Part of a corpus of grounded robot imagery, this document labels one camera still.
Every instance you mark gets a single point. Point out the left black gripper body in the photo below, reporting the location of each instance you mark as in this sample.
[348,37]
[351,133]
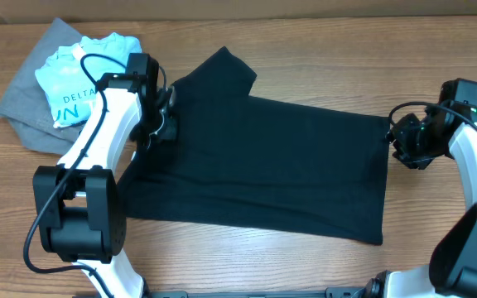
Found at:
[160,128]

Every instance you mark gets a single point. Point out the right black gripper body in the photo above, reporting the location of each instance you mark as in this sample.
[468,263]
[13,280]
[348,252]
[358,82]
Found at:
[401,138]

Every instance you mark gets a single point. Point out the black t-shirt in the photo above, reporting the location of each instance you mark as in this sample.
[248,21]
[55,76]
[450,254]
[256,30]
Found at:
[244,161]

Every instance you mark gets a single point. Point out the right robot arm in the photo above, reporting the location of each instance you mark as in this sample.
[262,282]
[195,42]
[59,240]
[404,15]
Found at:
[452,270]

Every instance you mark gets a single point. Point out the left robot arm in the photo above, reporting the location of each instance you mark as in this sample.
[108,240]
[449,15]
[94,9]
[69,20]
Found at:
[80,224]

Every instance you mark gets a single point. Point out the folded light blue t-shirt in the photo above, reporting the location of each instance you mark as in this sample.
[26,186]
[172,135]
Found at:
[67,75]

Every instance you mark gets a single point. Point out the folded grey t-shirt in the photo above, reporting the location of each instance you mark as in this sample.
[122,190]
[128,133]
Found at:
[24,103]

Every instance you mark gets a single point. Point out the brown cardboard backboard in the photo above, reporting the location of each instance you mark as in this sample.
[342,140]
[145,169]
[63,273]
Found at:
[43,11]

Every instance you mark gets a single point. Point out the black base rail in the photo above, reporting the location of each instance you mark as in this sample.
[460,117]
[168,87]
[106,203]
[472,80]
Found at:
[330,292]

